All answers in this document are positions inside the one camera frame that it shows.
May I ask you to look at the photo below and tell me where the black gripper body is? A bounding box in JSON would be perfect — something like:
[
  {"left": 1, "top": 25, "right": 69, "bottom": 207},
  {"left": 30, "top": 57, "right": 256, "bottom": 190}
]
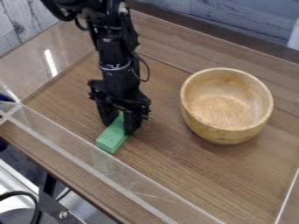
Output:
[{"left": 88, "top": 62, "right": 150, "bottom": 119}]

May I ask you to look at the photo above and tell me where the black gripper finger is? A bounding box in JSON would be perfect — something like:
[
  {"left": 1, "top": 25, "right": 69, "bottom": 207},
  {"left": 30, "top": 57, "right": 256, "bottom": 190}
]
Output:
[
  {"left": 124, "top": 110, "right": 142, "bottom": 135},
  {"left": 96, "top": 101, "right": 118, "bottom": 126}
]

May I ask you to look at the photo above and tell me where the green rectangular block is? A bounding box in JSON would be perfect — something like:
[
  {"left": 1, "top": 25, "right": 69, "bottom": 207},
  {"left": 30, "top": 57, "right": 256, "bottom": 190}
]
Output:
[{"left": 96, "top": 114, "right": 128, "bottom": 154}]

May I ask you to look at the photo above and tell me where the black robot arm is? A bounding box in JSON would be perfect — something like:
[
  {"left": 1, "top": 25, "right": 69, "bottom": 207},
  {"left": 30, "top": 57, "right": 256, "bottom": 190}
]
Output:
[{"left": 41, "top": 0, "right": 150, "bottom": 135}]

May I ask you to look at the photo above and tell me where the light wooden bowl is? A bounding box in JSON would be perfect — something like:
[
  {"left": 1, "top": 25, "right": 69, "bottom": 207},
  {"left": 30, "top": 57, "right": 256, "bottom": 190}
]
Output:
[{"left": 180, "top": 67, "right": 274, "bottom": 144}]

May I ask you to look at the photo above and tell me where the clear acrylic front wall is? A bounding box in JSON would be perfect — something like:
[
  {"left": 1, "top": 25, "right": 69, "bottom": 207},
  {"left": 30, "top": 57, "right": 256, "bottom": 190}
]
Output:
[{"left": 0, "top": 91, "right": 224, "bottom": 224}]

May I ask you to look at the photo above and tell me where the black table leg bracket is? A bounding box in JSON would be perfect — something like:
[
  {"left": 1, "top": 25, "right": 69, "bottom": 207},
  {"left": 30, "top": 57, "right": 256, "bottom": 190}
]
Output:
[{"left": 36, "top": 174, "right": 86, "bottom": 224}]

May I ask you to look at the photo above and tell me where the black cable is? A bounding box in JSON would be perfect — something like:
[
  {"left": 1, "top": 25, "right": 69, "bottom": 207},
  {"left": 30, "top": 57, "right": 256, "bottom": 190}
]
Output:
[{"left": 0, "top": 190, "right": 42, "bottom": 224}]

